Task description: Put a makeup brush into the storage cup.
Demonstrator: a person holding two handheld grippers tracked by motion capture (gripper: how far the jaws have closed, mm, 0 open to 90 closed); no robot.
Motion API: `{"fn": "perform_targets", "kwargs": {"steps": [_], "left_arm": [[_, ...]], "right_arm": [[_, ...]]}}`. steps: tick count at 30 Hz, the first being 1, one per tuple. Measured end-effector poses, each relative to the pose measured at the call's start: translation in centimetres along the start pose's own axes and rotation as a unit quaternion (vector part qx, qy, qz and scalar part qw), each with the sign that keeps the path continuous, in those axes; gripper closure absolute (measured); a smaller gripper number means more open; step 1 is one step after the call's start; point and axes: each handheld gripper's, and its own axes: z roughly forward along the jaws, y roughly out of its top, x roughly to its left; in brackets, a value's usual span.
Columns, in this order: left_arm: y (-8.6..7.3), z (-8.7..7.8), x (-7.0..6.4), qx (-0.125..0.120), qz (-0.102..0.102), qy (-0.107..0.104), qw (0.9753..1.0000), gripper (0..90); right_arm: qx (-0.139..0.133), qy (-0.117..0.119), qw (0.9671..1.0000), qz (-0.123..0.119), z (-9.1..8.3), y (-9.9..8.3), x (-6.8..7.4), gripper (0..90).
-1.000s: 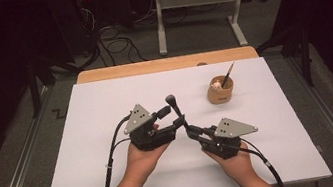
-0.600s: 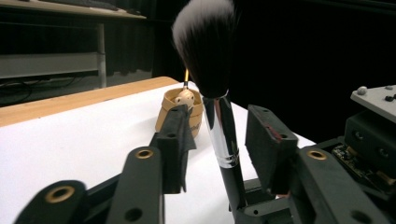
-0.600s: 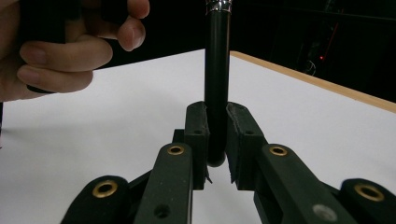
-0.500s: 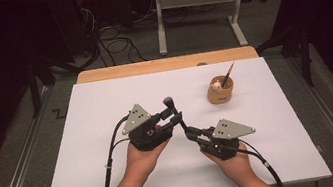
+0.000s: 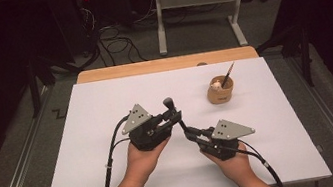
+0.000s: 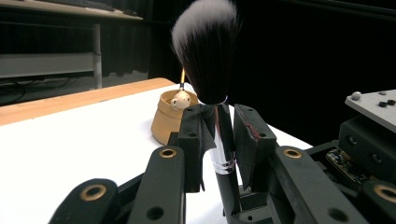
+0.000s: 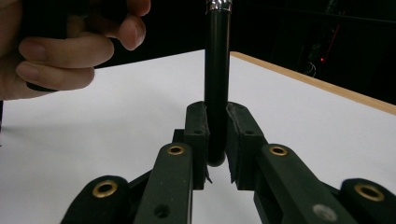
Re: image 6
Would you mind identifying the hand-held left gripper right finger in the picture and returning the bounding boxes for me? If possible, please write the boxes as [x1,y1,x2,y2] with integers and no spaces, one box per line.
[233,104,278,192]

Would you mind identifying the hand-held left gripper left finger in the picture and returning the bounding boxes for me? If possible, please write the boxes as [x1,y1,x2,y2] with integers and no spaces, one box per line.
[177,104,218,194]

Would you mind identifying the tan sack-shaped pot with bear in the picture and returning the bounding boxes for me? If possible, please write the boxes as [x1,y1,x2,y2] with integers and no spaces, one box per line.
[151,89,200,147]

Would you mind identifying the thin yellow stick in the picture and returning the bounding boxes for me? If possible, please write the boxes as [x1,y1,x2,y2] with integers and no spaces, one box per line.
[179,68,187,92]

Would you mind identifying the white-tipped makeup brush silver ferrule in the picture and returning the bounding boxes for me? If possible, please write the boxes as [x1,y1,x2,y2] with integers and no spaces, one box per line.
[171,0,243,218]

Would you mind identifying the white table cover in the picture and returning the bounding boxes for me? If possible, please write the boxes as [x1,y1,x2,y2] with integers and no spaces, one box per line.
[0,83,314,224]

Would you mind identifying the black floor cable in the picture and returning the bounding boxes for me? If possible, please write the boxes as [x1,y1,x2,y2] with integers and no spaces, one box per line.
[0,77,73,106]

